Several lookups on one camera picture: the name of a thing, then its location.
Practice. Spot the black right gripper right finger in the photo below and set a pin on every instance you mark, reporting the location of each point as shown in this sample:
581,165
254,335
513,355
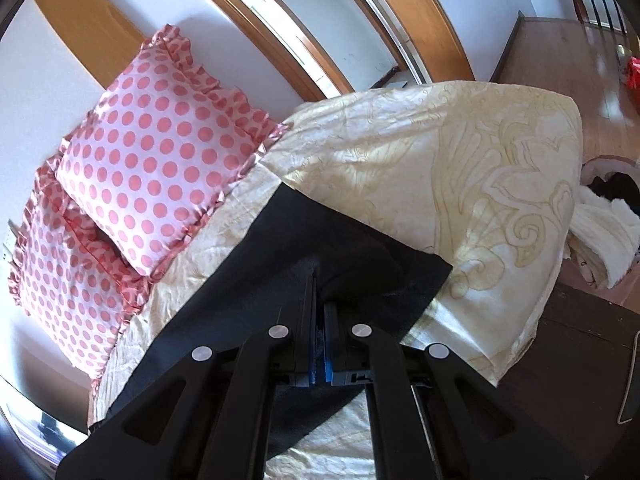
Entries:
345,357

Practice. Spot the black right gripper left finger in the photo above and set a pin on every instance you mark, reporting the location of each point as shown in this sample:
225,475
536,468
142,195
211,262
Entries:
296,357

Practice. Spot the black pants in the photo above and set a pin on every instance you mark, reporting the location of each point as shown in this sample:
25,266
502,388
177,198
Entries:
367,276

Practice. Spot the cream patterned quilt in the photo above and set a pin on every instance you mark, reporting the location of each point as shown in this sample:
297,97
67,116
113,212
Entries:
484,176

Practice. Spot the pink polka dot pillow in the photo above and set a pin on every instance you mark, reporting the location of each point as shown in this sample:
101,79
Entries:
70,278
158,153

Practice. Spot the dark wooden bedside cabinet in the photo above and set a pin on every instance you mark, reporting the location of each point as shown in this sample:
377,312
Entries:
572,378

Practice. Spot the white fluffy garment pile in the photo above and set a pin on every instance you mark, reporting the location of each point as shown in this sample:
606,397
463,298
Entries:
604,230

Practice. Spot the wooden headboard panel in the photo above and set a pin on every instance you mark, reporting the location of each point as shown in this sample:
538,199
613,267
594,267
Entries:
102,39

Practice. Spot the wooden door frame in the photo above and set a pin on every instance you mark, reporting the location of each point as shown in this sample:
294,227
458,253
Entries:
324,48

